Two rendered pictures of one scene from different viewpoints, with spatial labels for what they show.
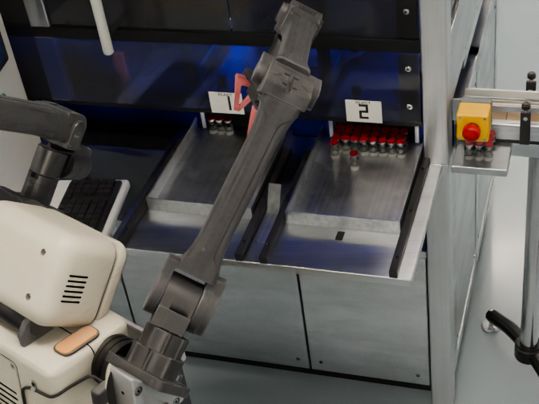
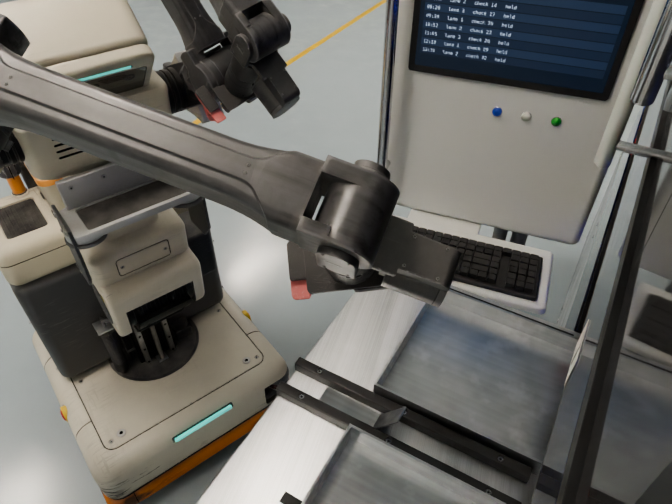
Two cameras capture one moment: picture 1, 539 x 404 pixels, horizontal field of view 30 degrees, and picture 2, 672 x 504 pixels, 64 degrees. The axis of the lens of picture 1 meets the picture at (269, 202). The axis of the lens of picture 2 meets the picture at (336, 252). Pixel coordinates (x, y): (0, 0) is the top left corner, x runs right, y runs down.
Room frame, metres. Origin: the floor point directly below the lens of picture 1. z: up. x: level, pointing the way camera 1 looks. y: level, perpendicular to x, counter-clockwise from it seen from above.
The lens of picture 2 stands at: (1.80, -0.46, 1.65)
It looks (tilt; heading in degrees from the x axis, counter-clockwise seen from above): 42 degrees down; 98
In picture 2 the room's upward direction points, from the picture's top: straight up
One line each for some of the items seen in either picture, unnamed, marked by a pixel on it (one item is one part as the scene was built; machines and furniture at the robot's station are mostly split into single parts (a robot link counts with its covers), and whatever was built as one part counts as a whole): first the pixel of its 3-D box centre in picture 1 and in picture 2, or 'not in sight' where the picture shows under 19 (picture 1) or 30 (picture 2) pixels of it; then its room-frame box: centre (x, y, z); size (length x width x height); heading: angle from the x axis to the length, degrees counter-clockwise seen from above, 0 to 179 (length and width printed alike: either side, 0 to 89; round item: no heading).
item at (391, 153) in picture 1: (368, 146); not in sight; (1.97, -0.26, 0.91); 0.18 x 0.02 x 0.05; 68
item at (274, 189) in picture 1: (267, 212); (360, 403); (1.77, 0.01, 0.91); 0.14 x 0.03 x 0.06; 157
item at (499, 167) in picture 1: (482, 154); not in sight; (1.92, -0.52, 0.87); 0.14 x 0.13 x 0.02; 158
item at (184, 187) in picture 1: (222, 165); (499, 375); (2.00, 0.10, 0.90); 0.34 x 0.26 x 0.04; 158
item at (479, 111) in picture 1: (474, 119); not in sight; (1.88, -0.49, 0.99); 0.08 x 0.07 x 0.07; 158
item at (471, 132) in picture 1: (471, 131); not in sight; (1.84, -0.47, 0.99); 0.04 x 0.04 x 0.04; 68
